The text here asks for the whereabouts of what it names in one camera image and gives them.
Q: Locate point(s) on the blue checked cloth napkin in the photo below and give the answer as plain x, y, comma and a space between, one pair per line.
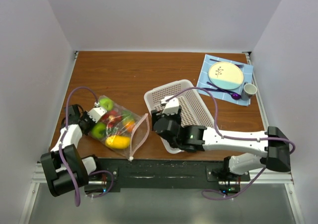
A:
203, 78

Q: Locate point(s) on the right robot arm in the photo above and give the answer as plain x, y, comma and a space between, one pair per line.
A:
265, 149

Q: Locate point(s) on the white perforated plastic basket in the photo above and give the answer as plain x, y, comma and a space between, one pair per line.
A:
193, 110

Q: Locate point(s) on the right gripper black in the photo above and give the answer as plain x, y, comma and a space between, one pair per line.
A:
156, 114

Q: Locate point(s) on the fake red grape bunch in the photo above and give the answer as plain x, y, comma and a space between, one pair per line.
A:
111, 119

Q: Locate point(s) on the purple plastic spoon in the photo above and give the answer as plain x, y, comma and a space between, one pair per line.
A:
233, 95

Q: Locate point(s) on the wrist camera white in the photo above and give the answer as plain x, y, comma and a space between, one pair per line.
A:
97, 112
170, 105

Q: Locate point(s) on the green fake apple top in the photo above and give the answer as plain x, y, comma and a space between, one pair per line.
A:
106, 103

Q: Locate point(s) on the white grey mug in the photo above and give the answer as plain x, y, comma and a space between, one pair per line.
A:
248, 91

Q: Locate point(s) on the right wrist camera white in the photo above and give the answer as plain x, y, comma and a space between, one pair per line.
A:
170, 105

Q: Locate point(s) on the green fake apple left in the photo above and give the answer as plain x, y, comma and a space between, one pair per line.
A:
98, 131

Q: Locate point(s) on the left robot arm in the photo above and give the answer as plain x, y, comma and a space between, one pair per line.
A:
63, 160

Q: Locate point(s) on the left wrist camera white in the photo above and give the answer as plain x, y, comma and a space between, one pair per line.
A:
97, 112

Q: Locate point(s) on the green fake apple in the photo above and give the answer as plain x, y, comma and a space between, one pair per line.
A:
98, 131
106, 103

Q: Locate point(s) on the purple plastic knife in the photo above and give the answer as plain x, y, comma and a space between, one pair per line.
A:
238, 65

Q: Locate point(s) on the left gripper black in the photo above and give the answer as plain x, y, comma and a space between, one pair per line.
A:
85, 115

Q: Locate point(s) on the round cream blue plate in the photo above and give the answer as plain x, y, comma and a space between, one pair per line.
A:
226, 75

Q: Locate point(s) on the yellow fake lemon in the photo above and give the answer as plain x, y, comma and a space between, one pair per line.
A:
117, 142

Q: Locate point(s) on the clear zip top bag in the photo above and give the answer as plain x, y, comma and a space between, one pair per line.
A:
138, 136

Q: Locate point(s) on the aluminium frame rail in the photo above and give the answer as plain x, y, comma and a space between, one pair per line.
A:
270, 177

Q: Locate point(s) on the purple plastic fork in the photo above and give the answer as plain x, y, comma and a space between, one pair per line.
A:
216, 90

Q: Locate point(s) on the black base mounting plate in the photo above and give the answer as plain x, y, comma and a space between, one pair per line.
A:
120, 174

